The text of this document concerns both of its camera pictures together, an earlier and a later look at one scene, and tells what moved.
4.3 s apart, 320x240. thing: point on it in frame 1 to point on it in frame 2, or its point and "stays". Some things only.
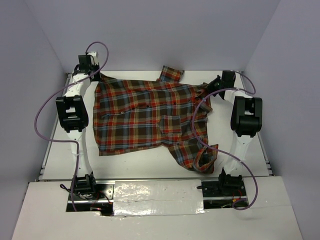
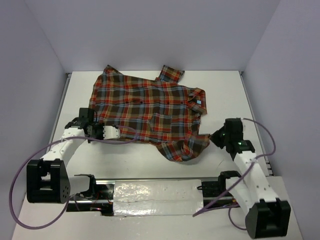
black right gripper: [210, 88] to [214, 137]
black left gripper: [97, 78] to [100, 126]
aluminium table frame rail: [261, 137] stays
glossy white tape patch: [160, 197] stays
